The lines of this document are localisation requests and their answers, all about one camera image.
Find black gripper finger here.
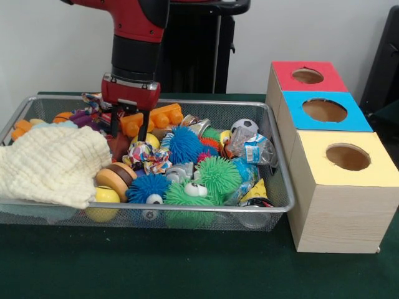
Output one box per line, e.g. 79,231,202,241
108,105,120,138
137,109,151,142

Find long orange toy brick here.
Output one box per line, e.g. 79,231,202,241
120,103,185,136

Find small soccer ball toy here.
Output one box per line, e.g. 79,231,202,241
230,118,260,138

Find wooden box three holes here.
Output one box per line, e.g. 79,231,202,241
265,60,399,254

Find green spiky ball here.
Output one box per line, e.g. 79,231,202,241
196,155,243,203
163,180,216,230

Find crushed clear plastic bottle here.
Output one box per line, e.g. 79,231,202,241
229,129,279,168

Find green cloth side table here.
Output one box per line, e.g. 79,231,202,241
366,101,399,131

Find black upright panel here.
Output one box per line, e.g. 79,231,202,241
358,5,399,108

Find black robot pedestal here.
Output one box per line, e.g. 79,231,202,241
155,0,252,94

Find blue spiky ball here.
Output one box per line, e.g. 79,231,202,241
126,173,171,205
166,126,203,165

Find wooden burger toy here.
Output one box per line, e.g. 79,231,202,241
95,161,138,203

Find cream waffle cloth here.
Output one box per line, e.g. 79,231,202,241
0,126,113,209

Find shallow mesh bin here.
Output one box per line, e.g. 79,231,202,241
0,95,296,233

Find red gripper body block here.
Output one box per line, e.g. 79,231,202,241
101,74,161,112

